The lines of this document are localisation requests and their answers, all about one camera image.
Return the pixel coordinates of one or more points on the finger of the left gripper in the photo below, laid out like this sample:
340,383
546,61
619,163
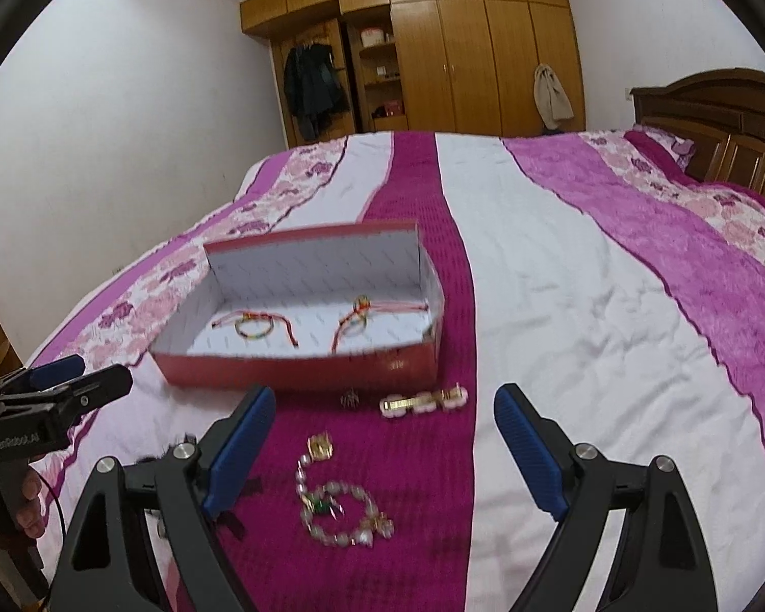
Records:
58,372
73,398

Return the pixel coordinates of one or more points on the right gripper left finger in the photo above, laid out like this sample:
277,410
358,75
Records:
107,560

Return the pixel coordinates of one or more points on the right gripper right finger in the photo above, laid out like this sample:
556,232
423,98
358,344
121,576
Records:
661,560

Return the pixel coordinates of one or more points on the gold pendant charm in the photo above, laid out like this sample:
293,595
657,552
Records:
320,447

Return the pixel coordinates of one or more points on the small dark red earring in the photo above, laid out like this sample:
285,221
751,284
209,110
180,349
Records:
350,400

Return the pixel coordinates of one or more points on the pink gold hair clip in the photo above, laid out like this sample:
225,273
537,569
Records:
447,400

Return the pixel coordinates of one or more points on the red cardboard shoe box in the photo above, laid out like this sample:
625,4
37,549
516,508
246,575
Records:
353,307

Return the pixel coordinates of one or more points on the purple floral bed quilt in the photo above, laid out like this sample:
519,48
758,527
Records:
626,300

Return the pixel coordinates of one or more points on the black hanging jacket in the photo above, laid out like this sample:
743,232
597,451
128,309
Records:
313,92

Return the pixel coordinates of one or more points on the red box on shelf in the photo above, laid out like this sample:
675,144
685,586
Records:
393,107

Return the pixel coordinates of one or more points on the dark wooden headboard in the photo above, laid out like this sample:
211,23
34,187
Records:
723,113

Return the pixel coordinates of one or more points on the white pot on shelf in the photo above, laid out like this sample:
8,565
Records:
373,37

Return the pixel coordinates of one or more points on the beige hanging cloth bag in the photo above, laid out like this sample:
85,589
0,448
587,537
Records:
551,99

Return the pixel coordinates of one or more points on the wooden wardrobe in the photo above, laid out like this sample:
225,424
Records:
466,66

